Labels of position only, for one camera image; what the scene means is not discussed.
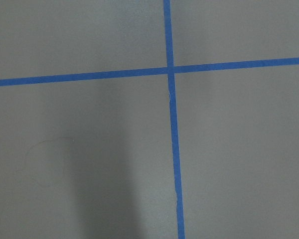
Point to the blue tape line lengthwise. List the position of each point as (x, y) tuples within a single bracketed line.
[(173, 119)]

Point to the blue tape line crosswise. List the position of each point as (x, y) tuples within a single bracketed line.
[(150, 71)]

